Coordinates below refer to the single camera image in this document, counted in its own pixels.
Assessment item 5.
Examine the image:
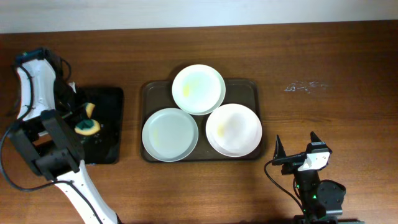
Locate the green yellow sponge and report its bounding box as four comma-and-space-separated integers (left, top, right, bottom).
74, 103, 101, 136

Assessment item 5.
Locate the pink plate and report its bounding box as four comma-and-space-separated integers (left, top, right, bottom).
205, 103, 262, 157

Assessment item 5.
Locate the cream plate with yellow stain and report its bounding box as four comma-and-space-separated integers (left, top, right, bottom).
172, 64, 226, 116

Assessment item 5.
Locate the grey plate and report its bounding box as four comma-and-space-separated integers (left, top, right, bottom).
141, 108, 199, 162

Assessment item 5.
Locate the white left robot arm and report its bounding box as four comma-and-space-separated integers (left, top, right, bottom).
5, 47, 124, 223

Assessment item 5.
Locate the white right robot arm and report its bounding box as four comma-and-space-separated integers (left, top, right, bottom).
264, 132, 361, 224

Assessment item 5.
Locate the black wash tray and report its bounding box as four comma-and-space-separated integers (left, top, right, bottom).
77, 87, 124, 165

